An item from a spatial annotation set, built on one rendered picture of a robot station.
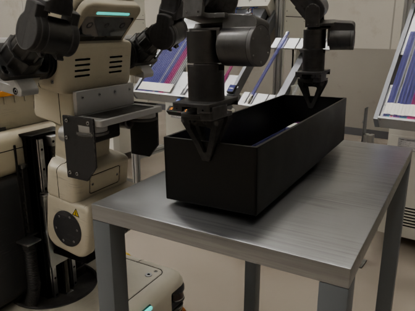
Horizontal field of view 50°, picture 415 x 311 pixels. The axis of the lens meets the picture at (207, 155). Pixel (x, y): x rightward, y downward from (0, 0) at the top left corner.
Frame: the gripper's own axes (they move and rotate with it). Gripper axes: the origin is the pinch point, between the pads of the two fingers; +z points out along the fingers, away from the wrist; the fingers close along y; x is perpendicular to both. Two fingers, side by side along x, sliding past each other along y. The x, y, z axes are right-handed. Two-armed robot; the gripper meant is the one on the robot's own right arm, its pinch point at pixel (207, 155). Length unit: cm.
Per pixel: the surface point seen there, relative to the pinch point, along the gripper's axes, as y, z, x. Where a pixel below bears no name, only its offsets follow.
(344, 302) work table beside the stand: -6.7, 15.8, -24.3
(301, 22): 238, -27, 62
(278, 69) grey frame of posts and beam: 200, 1, 64
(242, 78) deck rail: 164, 3, 70
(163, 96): 153, 14, 116
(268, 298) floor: 97, 88, 27
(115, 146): 176, 55, 175
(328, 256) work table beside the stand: -4.8, 10.6, -21.4
